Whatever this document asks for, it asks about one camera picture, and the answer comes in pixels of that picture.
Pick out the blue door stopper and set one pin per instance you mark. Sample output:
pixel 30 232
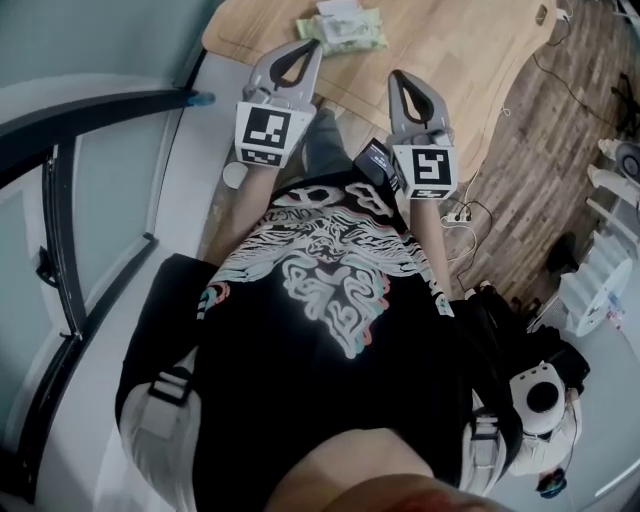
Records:
pixel 202 100

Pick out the black printed t-shirt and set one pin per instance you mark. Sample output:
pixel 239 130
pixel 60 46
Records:
pixel 320 320

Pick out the black device with screen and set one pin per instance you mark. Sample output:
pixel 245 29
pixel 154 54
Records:
pixel 375 162

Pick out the white power strip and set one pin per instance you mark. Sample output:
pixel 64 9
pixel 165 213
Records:
pixel 457 217

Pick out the grey round fan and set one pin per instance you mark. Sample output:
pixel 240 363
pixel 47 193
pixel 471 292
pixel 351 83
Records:
pixel 629 161

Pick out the black bag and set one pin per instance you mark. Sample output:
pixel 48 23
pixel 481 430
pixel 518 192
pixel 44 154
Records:
pixel 562 252

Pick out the person's left forearm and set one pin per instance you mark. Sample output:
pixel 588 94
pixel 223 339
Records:
pixel 257 195

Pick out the white packet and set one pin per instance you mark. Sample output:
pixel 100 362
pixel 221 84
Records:
pixel 337 7

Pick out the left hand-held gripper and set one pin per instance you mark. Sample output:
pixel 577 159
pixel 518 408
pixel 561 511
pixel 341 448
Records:
pixel 264 131

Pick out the green wet wipe pack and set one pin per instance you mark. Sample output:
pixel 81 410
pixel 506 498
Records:
pixel 350 32

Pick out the person's right forearm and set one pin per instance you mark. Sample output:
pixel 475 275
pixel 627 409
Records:
pixel 430 240

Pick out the white round shoe tip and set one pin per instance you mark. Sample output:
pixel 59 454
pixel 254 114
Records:
pixel 234 176

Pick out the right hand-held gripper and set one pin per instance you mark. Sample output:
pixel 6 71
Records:
pixel 429 167

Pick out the black door frame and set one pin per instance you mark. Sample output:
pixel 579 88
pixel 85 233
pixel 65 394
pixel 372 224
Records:
pixel 60 240

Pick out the person's grey trouser leg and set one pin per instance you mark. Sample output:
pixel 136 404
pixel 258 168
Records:
pixel 325 145

